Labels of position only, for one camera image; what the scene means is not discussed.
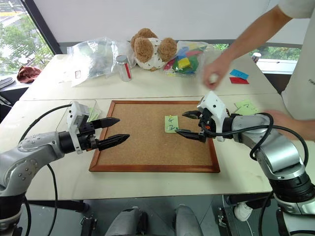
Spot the bag of coloured blocks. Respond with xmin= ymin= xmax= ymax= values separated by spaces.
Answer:
xmin=162 ymin=40 xmax=215 ymax=78

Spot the brown and white teddy bear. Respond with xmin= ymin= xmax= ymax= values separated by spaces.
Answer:
xmin=130 ymin=28 xmax=178 ymax=72

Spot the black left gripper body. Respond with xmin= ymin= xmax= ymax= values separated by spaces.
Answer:
xmin=78 ymin=121 xmax=99 ymax=151

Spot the clear jar with silver lid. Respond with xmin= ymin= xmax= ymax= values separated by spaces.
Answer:
xmin=115 ymin=55 xmax=133 ymax=82

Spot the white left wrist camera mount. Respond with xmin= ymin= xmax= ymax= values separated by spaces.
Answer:
xmin=66 ymin=100 xmax=91 ymax=154

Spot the black window frame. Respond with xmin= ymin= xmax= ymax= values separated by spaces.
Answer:
xmin=21 ymin=0 xmax=63 ymax=55

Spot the black table crossbar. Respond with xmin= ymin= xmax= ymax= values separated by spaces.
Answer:
xmin=24 ymin=200 xmax=91 ymax=213

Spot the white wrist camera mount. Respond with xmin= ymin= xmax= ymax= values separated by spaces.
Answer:
xmin=66 ymin=100 xmax=91 ymax=154
xmin=196 ymin=90 xmax=228 ymax=142

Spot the red paper note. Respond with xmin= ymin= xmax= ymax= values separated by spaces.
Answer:
xmin=229 ymin=77 xmax=250 ymax=85

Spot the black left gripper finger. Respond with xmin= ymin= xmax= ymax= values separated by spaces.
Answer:
xmin=92 ymin=117 xmax=121 ymax=129
xmin=97 ymin=134 xmax=130 ymax=151

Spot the black side table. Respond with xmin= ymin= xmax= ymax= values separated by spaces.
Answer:
xmin=0 ymin=86 xmax=30 ymax=123

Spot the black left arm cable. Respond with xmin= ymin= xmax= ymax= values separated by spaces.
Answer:
xmin=19 ymin=104 xmax=72 ymax=236

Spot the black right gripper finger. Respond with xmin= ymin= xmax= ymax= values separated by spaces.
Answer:
xmin=182 ymin=111 xmax=203 ymax=120
xmin=175 ymin=129 xmax=206 ymax=143

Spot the clear acrylic tray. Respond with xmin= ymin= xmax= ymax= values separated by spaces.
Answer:
xmin=56 ymin=99 xmax=102 ymax=131

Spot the person's right hand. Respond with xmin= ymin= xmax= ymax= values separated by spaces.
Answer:
xmin=202 ymin=52 xmax=233 ymax=91

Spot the green note with numbers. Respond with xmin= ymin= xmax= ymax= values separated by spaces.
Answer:
xmin=164 ymin=115 xmax=180 ymax=134

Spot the wooden framed cork board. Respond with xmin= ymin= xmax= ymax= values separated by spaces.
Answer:
xmin=88 ymin=100 xmax=221 ymax=174

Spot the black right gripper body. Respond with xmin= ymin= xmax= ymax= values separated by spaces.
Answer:
xmin=197 ymin=109 xmax=218 ymax=144

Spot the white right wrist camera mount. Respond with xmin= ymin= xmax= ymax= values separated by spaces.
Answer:
xmin=196 ymin=90 xmax=228 ymax=142

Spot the white shoe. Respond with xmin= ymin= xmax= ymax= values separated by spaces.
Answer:
xmin=233 ymin=201 xmax=254 ymax=222

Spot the blue paper note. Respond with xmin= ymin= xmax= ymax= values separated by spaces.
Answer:
xmin=229 ymin=69 xmax=250 ymax=80

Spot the clear crumpled plastic bag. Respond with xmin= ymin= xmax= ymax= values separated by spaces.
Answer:
xmin=66 ymin=36 xmax=136 ymax=88

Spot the red crumpled cloth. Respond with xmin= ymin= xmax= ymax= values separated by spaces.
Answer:
xmin=16 ymin=65 xmax=42 ymax=84

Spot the person's left hand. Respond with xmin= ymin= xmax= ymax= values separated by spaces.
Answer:
xmin=265 ymin=110 xmax=306 ymax=141

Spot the grey rounded shape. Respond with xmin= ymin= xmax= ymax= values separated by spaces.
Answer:
xmin=175 ymin=204 xmax=203 ymax=236
xmin=105 ymin=207 xmax=149 ymax=236

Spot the green paper note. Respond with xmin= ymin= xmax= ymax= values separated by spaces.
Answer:
xmin=233 ymin=99 xmax=260 ymax=116

